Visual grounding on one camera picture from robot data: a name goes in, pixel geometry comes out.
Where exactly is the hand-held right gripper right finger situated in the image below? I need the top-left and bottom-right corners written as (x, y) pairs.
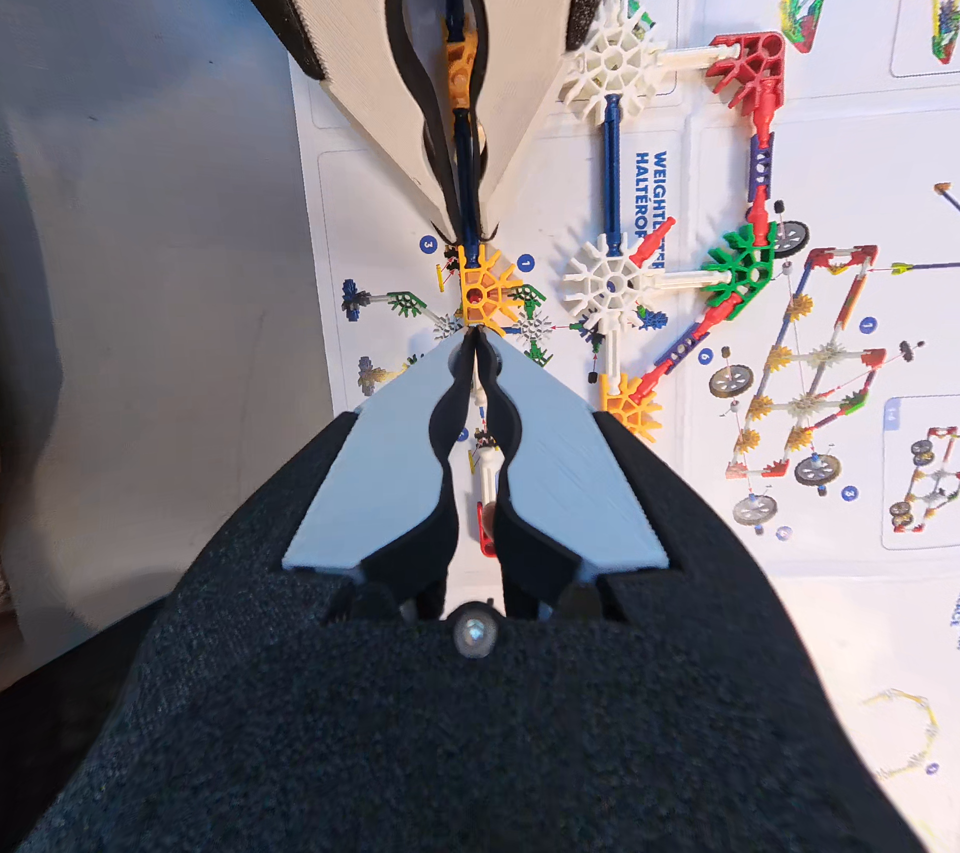
top-left (477, 331), bottom-right (672, 611)

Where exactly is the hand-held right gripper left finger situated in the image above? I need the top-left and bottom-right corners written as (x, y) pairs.
top-left (281, 328), bottom-right (475, 614)

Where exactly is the colourful rod connector toy model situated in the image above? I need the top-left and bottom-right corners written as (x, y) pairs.
top-left (435, 0), bottom-right (793, 559)

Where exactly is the toy building instruction sheet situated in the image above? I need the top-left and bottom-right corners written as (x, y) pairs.
top-left (290, 0), bottom-right (960, 812)

